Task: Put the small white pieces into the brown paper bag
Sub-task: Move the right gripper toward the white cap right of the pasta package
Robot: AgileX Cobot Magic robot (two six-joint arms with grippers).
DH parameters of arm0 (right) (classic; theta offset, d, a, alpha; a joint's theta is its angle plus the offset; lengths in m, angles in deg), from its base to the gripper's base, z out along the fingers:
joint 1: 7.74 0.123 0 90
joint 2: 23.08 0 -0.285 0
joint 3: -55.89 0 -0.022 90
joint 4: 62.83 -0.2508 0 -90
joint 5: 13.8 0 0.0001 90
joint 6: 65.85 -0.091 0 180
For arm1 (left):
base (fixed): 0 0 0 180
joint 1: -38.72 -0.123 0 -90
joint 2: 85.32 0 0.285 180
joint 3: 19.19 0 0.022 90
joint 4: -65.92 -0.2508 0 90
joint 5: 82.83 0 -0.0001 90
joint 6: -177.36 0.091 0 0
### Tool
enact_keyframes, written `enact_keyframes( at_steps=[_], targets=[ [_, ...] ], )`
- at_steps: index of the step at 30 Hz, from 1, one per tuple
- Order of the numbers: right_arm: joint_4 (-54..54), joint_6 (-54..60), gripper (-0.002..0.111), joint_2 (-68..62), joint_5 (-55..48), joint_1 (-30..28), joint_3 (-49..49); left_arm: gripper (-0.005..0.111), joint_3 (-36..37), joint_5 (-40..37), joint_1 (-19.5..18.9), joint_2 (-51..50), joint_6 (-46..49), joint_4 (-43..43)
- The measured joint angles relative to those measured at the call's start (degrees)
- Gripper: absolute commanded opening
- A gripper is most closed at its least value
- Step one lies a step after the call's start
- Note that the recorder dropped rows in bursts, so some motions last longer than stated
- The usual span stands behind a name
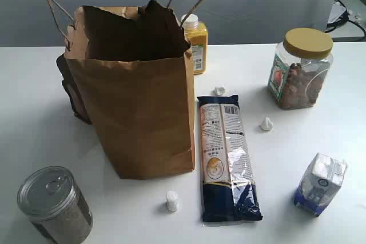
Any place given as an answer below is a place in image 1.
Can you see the yellow bottle white cap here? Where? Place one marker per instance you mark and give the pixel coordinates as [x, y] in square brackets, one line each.
[197, 35]

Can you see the brown paper bag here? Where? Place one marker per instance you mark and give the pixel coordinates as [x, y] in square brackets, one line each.
[134, 69]

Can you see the dark brown package behind bag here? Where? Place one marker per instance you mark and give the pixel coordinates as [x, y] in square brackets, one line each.
[72, 90]

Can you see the clear jar yellow lid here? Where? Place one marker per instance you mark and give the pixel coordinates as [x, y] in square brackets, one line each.
[300, 66]

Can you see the spaghetti pasta package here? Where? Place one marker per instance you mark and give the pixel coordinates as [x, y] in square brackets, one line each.
[228, 185]

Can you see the blue white milk carton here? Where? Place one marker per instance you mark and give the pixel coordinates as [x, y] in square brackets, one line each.
[320, 183]

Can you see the white side table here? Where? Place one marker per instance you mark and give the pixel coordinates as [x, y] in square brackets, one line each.
[350, 27]

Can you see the clear can metal lid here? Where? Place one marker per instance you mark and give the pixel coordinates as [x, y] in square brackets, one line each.
[55, 205]

